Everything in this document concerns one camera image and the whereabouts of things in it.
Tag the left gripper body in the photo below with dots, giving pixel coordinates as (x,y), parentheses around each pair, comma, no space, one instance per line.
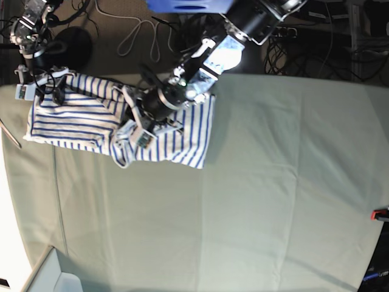
(140,117)

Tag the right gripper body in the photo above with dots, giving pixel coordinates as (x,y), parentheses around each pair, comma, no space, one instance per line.
(51,82)

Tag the blue white striped t-shirt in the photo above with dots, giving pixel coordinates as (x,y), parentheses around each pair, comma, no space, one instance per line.
(96,116)

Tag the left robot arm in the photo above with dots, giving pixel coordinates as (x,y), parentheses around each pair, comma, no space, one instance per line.
(220,50)

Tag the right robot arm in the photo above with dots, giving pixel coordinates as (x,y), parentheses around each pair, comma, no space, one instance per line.
(31,34)

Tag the black round stand base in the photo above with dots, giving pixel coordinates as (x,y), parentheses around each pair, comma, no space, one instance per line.
(72,48)

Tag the metal rod on table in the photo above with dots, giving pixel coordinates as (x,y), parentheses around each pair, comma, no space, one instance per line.
(9,135)

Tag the green table cloth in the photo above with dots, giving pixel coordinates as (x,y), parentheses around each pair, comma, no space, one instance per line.
(293,171)

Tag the white power strip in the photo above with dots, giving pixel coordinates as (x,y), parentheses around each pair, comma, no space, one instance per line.
(284,32)

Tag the white plastic bin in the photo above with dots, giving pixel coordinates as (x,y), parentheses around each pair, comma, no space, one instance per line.
(47,275)

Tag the red black clamp right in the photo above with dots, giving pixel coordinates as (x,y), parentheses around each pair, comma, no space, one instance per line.
(380,215)

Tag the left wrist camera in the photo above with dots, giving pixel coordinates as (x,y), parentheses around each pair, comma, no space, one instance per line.
(142,138)

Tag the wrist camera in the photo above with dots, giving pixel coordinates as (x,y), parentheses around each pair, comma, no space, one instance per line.
(142,138)
(25,92)

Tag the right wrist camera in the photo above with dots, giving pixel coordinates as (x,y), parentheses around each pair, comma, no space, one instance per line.
(25,92)

